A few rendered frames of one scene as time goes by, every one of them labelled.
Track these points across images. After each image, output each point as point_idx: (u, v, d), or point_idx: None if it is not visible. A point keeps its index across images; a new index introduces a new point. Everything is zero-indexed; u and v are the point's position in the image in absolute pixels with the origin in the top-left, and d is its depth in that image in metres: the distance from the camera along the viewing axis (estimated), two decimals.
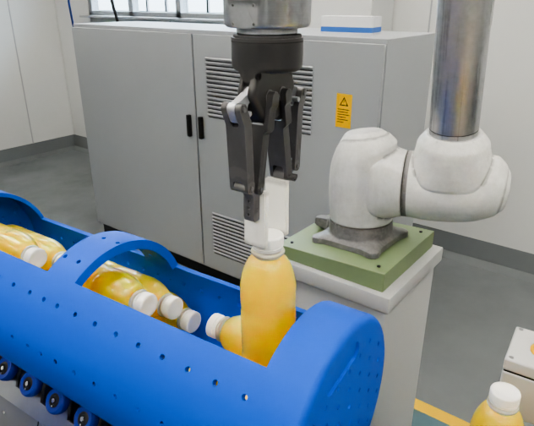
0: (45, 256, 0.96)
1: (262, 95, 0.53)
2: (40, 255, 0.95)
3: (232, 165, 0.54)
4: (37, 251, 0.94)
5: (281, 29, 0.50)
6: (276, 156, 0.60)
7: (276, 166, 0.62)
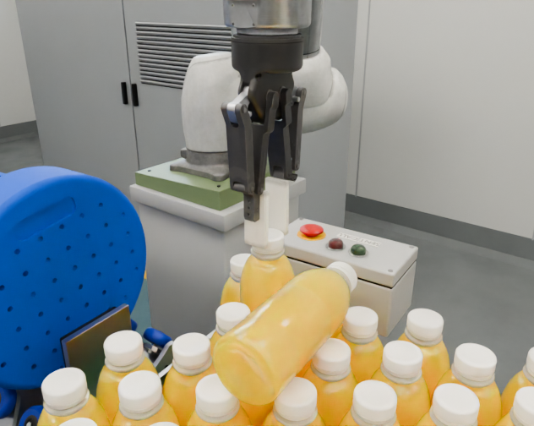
0: None
1: (262, 95, 0.53)
2: None
3: (232, 165, 0.54)
4: None
5: (281, 29, 0.50)
6: (276, 156, 0.60)
7: (276, 166, 0.62)
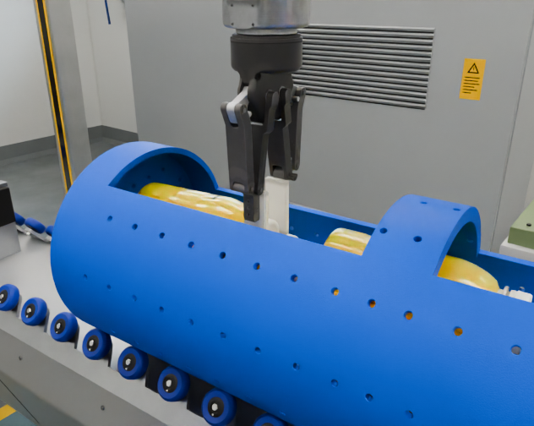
0: (277, 232, 0.63)
1: (261, 95, 0.53)
2: (273, 230, 0.62)
3: (232, 165, 0.54)
4: (271, 223, 0.61)
5: (280, 29, 0.50)
6: (276, 156, 0.60)
7: (276, 166, 0.62)
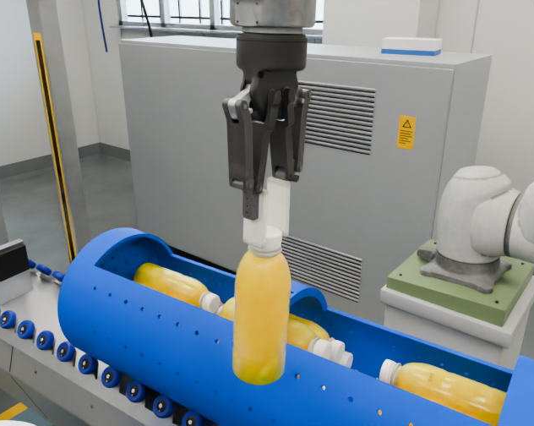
0: (273, 227, 0.63)
1: (264, 94, 0.53)
2: None
3: (232, 161, 0.54)
4: None
5: (285, 28, 0.51)
6: (279, 156, 0.60)
7: (279, 167, 0.62)
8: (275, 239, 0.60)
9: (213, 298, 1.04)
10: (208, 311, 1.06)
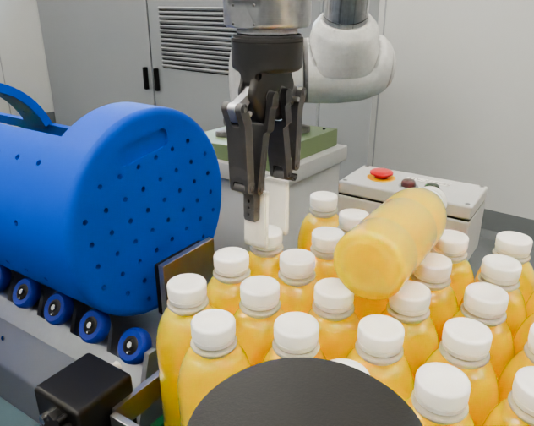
0: (273, 226, 0.63)
1: (262, 95, 0.53)
2: None
3: (232, 165, 0.54)
4: None
5: (281, 29, 0.50)
6: (276, 156, 0.60)
7: (276, 166, 0.62)
8: (276, 238, 0.61)
9: None
10: None
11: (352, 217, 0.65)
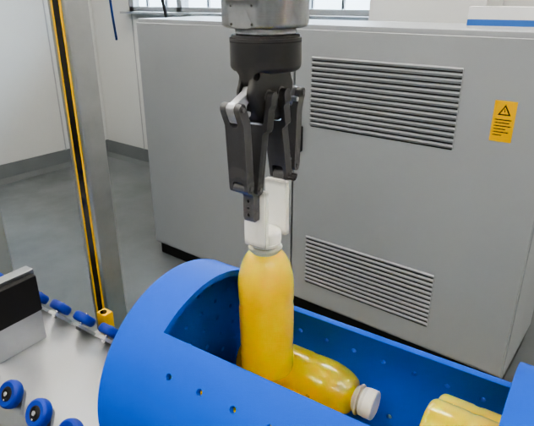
0: None
1: (261, 95, 0.53)
2: None
3: (231, 166, 0.54)
4: None
5: (280, 29, 0.50)
6: (275, 156, 0.60)
7: (276, 166, 0.62)
8: None
9: None
10: (275, 243, 0.61)
11: None
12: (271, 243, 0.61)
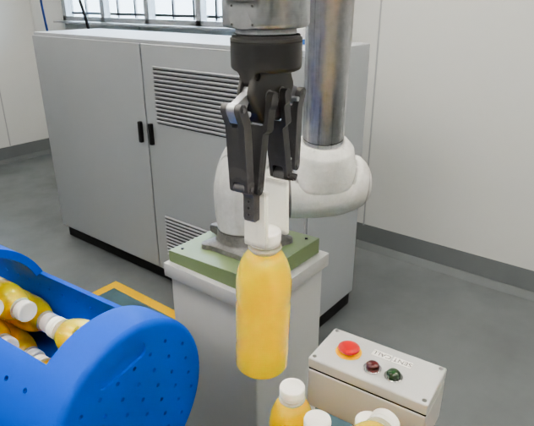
0: None
1: (261, 96, 0.53)
2: None
3: (232, 166, 0.54)
4: None
5: (280, 29, 0.50)
6: (276, 156, 0.60)
7: (276, 166, 0.62)
8: None
9: None
10: (275, 244, 0.61)
11: None
12: (271, 244, 0.61)
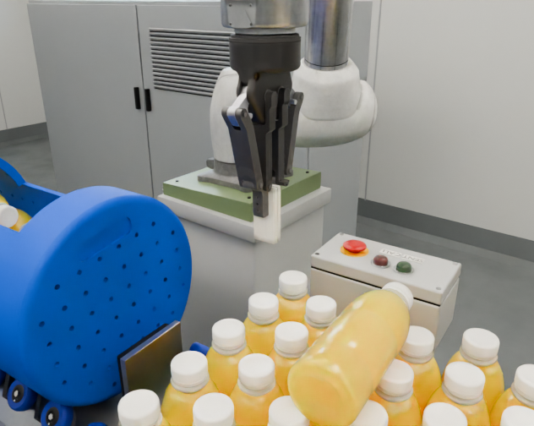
0: (236, 321, 0.62)
1: (260, 95, 0.53)
2: (227, 324, 0.61)
3: (239, 165, 0.55)
4: (219, 322, 0.61)
5: (279, 28, 0.50)
6: None
7: None
8: (238, 337, 0.59)
9: (252, 297, 0.67)
10: (272, 314, 0.65)
11: (318, 308, 0.64)
12: (269, 314, 0.65)
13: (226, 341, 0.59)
